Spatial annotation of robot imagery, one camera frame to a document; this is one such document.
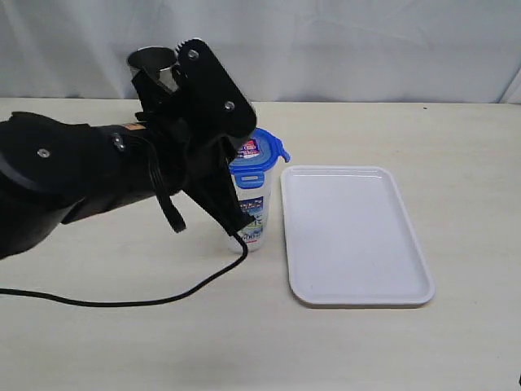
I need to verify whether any white rectangular plastic tray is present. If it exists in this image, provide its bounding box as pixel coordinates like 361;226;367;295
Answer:
281;165;436;308

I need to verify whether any blue plastic lid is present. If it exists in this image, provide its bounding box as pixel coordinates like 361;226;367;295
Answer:
229;128;291;190

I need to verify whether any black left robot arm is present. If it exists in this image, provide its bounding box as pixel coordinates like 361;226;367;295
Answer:
1;38;256;257

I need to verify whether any black cable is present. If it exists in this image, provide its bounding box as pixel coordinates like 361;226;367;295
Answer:
0;138;250;306

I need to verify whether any clear tall plastic container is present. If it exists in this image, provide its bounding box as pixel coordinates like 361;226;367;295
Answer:
230;164;273;252

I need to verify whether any stainless steel tumbler cup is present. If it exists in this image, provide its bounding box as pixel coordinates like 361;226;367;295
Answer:
126;46;178;92

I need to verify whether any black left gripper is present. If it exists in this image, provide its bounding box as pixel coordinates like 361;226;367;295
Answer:
145;38;256;235

